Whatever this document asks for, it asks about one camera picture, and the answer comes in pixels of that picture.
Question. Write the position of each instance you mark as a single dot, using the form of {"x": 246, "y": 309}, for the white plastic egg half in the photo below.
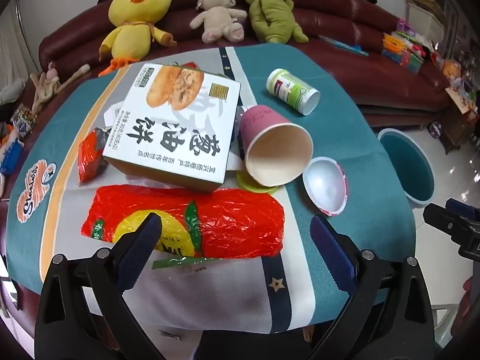
{"x": 324, "y": 185}

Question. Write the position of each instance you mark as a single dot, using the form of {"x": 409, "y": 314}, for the white printed food box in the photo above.
{"x": 176, "y": 127}

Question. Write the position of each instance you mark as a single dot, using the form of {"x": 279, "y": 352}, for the white green supplement bottle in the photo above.
{"x": 290, "y": 90}

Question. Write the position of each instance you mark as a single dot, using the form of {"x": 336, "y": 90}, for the yellow chick plush toy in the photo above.
{"x": 131, "y": 33}

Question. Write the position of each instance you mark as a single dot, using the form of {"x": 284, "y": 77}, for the dark red leather sofa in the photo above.
{"x": 337, "y": 18}

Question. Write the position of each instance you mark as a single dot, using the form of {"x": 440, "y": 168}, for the long-limbed rabbit plush toy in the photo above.
{"x": 47, "y": 86}

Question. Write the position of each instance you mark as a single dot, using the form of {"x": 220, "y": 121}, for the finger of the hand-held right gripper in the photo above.
{"x": 463, "y": 210}
{"x": 450, "y": 225}

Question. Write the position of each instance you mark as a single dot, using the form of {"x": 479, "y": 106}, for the red foil wrapper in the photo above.
{"x": 90, "y": 153}

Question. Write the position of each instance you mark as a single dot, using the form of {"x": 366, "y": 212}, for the teal trash bin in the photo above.
{"x": 408, "y": 165}

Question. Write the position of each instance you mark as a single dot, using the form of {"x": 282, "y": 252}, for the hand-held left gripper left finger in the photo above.
{"x": 140, "y": 247}

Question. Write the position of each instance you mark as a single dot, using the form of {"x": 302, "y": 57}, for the beige bear plush toy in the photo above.
{"x": 217, "y": 18}

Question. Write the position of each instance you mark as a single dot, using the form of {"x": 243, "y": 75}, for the green dinosaur plush toy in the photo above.
{"x": 270, "y": 15}

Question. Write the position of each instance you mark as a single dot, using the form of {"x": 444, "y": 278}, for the blue white packet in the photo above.
{"x": 9, "y": 157}

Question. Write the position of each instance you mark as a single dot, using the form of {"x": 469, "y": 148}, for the red yellow plastic bag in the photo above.
{"x": 232, "y": 225}

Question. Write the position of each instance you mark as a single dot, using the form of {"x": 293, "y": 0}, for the cluttered wooden side table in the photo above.
{"x": 457, "y": 120}

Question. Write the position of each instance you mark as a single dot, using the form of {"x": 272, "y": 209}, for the pink paper cup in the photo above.
{"x": 273, "y": 150}

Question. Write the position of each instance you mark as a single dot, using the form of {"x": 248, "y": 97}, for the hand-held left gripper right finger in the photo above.
{"x": 330, "y": 251}

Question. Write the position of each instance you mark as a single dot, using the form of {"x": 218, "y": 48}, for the pile of colourful toys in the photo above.
{"x": 408, "y": 50}

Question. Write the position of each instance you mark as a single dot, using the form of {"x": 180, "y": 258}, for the cardboard box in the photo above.
{"x": 423, "y": 7}

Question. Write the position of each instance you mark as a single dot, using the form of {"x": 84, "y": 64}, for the yellow-green round lid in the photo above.
{"x": 247, "y": 185}

